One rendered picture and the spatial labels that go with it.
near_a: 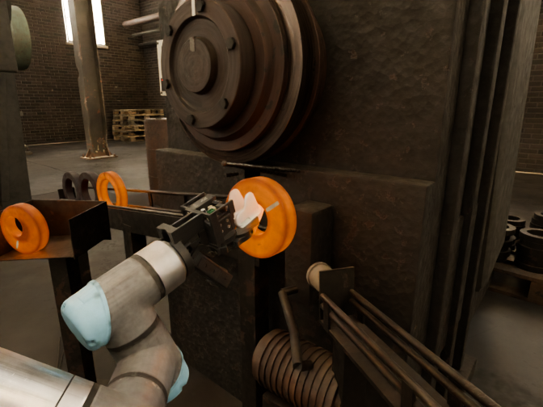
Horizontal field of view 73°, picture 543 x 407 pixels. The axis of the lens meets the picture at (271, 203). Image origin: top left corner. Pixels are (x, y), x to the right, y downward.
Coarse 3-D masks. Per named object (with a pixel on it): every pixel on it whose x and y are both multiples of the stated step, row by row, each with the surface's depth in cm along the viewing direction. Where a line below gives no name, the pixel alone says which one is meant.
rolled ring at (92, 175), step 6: (84, 174) 157; (90, 174) 155; (96, 174) 156; (78, 180) 161; (84, 180) 160; (90, 180) 155; (96, 180) 154; (78, 186) 163; (84, 186) 163; (78, 192) 164; (84, 192) 163; (96, 192) 154; (84, 198) 163; (96, 198) 155
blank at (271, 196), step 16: (240, 192) 69; (256, 192) 66; (272, 192) 64; (272, 208) 65; (288, 208) 64; (272, 224) 65; (288, 224) 64; (256, 240) 68; (272, 240) 66; (288, 240) 66; (256, 256) 69
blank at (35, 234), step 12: (24, 204) 107; (12, 216) 110; (24, 216) 105; (36, 216) 106; (12, 228) 111; (24, 228) 107; (36, 228) 105; (12, 240) 110; (24, 240) 108; (36, 240) 107; (24, 252) 110
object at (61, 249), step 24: (0, 216) 110; (48, 216) 124; (72, 216) 123; (96, 216) 115; (0, 240) 110; (48, 240) 121; (72, 240) 103; (96, 240) 115; (72, 264) 116; (72, 288) 116; (72, 336) 120; (72, 360) 123
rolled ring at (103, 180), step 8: (104, 176) 146; (112, 176) 143; (96, 184) 151; (104, 184) 150; (112, 184) 143; (120, 184) 142; (104, 192) 152; (120, 192) 142; (104, 200) 151; (120, 200) 142
